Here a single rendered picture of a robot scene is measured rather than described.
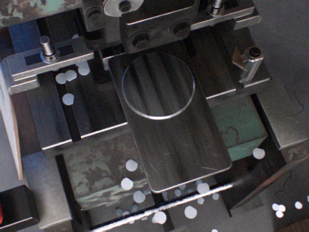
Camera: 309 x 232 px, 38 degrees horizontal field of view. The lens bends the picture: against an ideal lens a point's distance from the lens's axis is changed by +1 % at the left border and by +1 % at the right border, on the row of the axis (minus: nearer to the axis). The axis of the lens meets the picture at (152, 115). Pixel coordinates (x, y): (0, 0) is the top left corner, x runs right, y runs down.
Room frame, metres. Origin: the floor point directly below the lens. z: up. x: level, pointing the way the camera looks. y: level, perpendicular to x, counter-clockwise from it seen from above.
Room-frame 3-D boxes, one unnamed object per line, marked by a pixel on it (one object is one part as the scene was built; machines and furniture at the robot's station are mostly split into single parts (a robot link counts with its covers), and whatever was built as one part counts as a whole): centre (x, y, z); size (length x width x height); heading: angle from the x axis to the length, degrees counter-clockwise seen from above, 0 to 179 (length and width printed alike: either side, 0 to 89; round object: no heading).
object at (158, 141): (0.28, -0.02, 0.72); 0.25 x 0.14 x 0.14; 23
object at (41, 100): (0.44, 0.05, 0.68); 0.45 x 0.30 x 0.06; 113
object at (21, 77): (0.37, 0.20, 0.76); 0.17 x 0.06 x 0.10; 113
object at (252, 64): (0.39, -0.17, 0.75); 0.03 x 0.03 x 0.10; 23
